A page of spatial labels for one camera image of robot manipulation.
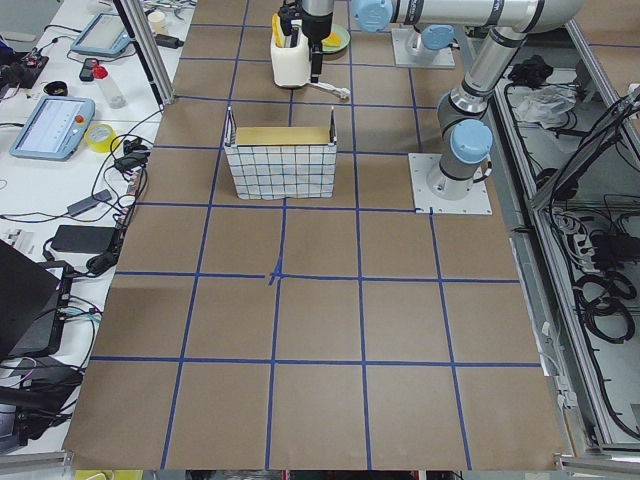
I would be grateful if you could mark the black power brick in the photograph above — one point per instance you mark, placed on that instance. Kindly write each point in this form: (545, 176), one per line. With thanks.
(83, 239)

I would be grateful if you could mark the teach pendant tablet near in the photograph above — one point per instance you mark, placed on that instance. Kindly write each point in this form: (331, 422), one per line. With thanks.
(55, 128)

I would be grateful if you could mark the checkered cloth wire basket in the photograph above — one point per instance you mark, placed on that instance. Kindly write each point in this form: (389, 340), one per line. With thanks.
(273, 163)

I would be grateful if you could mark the clear bottle red cap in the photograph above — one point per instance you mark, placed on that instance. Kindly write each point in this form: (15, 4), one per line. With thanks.
(110, 90)

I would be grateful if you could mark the black remote device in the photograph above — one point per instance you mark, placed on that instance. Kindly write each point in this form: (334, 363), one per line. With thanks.
(86, 73)

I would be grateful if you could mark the black laptop computer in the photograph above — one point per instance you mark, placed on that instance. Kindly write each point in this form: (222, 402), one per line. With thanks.
(33, 296)

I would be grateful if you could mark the yellow toast on plate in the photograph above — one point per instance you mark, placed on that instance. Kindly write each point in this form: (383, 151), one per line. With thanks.
(332, 42)

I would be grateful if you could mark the white toaster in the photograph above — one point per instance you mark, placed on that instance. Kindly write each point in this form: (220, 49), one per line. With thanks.
(291, 66)

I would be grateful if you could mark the yellow tape roll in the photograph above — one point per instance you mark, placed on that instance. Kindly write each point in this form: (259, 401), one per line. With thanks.
(101, 138)

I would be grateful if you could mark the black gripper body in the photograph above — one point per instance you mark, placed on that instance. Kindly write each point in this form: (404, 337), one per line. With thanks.
(317, 29)

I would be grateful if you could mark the aluminium frame post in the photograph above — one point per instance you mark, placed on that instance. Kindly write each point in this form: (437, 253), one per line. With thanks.
(140, 33)

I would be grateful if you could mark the teach pendant tablet far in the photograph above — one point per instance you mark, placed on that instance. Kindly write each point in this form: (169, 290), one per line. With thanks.
(104, 36)

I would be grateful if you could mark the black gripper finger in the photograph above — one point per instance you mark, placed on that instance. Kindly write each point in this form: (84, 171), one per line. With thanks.
(315, 50)

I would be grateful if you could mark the crumpled white plastic bag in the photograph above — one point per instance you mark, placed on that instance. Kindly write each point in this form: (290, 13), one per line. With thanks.
(548, 106)

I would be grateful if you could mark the black power adapter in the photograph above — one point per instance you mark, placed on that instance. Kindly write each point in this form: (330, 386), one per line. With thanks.
(168, 41)

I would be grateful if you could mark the paper cup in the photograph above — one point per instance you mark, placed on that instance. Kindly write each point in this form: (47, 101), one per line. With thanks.
(158, 22)

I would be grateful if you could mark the teach pendant tablet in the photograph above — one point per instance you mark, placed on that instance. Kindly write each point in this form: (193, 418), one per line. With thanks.
(104, 36)
(55, 128)

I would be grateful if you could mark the yellow toast in toaster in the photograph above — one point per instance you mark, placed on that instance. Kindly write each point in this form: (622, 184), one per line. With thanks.
(280, 39)

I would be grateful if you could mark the green plate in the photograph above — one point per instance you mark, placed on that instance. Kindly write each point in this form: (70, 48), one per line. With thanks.
(345, 38)

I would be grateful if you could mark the black small bowl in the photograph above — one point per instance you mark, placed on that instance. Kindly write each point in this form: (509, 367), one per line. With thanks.
(56, 88)

